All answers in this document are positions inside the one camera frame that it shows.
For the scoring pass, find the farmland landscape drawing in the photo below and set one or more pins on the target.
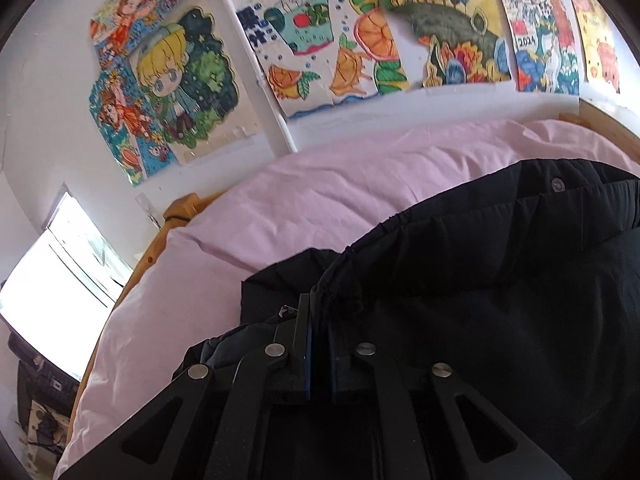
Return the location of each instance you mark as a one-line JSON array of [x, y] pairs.
[[440, 25]]

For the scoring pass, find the city tower drawing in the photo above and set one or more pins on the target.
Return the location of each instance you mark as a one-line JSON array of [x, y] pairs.
[[537, 35]]

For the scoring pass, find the swimming orange-haired figure drawing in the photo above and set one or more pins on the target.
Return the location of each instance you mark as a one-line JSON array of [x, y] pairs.
[[120, 115]]

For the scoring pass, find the small white wall fixture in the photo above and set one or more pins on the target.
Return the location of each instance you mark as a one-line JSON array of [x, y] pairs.
[[146, 205]]

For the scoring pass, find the pink bears and chicks drawing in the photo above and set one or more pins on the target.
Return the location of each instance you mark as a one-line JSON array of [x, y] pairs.
[[600, 50]]

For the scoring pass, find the window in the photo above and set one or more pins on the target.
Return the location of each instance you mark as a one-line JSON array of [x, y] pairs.
[[55, 300]]

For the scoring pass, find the black padded jacket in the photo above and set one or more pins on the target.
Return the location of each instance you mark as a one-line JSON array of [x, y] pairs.
[[475, 310]]

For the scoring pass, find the orange-haired girl drawing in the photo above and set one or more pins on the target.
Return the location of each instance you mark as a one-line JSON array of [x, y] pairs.
[[125, 15]]

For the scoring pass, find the orange fruit drink drawing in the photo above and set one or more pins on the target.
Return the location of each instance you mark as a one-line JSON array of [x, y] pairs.
[[300, 25]]

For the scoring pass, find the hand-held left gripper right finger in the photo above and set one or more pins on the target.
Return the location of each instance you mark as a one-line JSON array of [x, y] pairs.
[[337, 360]]

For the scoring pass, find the white wall pipe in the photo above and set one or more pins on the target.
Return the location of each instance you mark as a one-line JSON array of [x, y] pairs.
[[280, 120]]

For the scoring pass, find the pink blanket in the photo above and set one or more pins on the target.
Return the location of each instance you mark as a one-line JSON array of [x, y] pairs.
[[300, 200]]

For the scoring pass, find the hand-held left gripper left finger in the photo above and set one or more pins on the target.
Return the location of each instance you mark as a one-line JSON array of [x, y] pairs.
[[305, 355]]

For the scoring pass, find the blond figure drawing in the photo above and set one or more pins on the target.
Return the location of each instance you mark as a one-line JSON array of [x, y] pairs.
[[170, 70]]

